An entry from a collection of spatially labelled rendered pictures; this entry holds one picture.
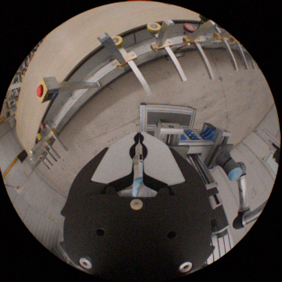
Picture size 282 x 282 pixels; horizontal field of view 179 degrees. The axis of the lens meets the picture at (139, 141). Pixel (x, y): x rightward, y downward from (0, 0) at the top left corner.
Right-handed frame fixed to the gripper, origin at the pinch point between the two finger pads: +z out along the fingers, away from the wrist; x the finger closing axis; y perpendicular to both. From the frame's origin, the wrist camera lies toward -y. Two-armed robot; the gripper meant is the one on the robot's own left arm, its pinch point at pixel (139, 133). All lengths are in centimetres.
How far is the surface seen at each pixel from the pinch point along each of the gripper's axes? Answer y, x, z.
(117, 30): -48, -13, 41
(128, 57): -27, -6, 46
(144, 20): -58, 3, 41
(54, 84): -13.9, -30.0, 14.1
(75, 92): -13, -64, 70
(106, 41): -24.1, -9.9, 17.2
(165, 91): -7, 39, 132
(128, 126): 53, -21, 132
